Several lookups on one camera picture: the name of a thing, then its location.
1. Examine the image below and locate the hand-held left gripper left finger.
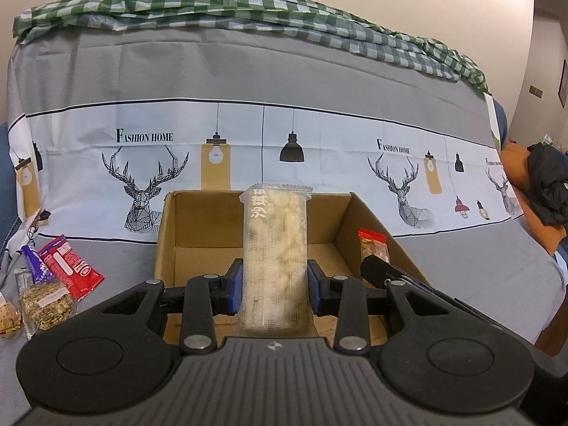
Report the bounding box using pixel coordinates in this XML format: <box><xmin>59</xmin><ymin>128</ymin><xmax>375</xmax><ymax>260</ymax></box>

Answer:
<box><xmin>95</xmin><ymin>258</ymin><xmax>245</xmax><ymax>355</ymax></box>

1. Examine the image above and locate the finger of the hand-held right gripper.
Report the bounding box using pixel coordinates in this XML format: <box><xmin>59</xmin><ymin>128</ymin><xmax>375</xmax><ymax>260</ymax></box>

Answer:
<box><xmin>360</xmin><ymin>255</ymin><xmax>411</xmax><ymax>291</ymax></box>
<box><xmin>397</xmin><ymin>274</ymin><xmax>435</xmax><ymax>294</ymax></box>

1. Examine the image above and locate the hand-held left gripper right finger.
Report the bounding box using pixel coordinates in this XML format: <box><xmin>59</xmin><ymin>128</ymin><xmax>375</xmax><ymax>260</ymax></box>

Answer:
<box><xmin>307</xmin><ymin>259</ymin><xmax>457</xmax><ymax>355</ymax></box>

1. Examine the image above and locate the red-topped clear snack packet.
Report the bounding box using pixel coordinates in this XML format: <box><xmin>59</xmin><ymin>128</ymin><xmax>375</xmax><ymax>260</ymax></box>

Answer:
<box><xmin>358</xmin><ymin>228</ymin><xmax>391</xmax><ymax>277</ymax></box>

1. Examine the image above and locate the pale puffed rice cake packet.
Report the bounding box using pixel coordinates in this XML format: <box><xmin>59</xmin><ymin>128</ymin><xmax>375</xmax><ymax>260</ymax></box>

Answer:
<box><xmin>239</xmin><ymin>181</ymin><xmax>314</xmax><ymax>336</ymax></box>

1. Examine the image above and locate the brown cardboard box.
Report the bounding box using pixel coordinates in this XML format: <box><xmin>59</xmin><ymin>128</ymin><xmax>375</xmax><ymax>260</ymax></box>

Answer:
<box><xmin>153</xmin><ymin>190</ymin><xmax>434</xmax><ymax>352</ymax></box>

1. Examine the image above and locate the blue cloth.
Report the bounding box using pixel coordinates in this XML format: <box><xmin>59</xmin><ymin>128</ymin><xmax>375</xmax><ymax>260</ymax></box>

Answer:
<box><xmin>552</xmin><ymin>239</ymin><xmax>568</xmax><ymax>294</ymax></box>

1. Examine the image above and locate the orange cushion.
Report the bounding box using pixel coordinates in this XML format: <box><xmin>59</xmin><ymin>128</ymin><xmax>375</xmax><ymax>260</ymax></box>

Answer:
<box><xmin>499</xmin><ymin>141</ymin><xmax>560</xmax><ymax>256</ymax></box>

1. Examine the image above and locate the red snack packet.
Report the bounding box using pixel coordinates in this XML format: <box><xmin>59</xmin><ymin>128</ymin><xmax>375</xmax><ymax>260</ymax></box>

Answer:
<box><xmin>38</xmin><ymin>235</ymin><xmax>106</xmax><ymax>301</ymax></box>

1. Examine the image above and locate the black garment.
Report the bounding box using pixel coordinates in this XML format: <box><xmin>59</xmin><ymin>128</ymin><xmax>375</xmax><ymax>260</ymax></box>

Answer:
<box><xmin>525</xmin><ymin>141</ymin><xmax>568</xmax><ymax>227</ymax></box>

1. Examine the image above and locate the clear bag of green peas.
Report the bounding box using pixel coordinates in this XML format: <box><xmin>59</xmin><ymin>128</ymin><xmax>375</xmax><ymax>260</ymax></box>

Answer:
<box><xmin>20</xmin><ymin>278</ymin><xmax>76</xmax><ymax>332</ymax></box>

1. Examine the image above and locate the purple snack packet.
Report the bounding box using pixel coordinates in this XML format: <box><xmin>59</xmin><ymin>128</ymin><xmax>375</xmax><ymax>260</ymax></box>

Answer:
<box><xmin>21</xmin><ymin>244</ymin><xmax>54</xmax><ymax>283</ymax></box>

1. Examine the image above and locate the silver stick packet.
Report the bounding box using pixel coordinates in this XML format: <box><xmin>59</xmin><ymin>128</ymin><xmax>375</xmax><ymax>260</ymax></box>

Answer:
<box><xmin>13</xmin><ymin>267</ymin><xmax>36</xmax><ymax>339</ymax></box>

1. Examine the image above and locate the grey deer-print sofa cover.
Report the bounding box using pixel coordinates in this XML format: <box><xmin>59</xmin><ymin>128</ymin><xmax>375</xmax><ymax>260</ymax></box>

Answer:
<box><xmin>0</xmin><ymin>22</ymin><xmax>568</xmax><ymax>409</ymax></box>

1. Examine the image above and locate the clear bag of peanuts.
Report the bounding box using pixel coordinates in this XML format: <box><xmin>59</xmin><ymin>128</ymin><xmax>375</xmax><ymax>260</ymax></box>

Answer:
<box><xmin>0</xmin><ymin>292</ymin><xmax>23</xmax><ymax>340</ymax></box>

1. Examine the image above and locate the green checked cloth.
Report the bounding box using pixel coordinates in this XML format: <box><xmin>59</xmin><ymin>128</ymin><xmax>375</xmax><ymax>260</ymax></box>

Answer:
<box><xmin>12</xmin><ymin>0</ymin><xmax>491</xmax><ymax>97</ymax></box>

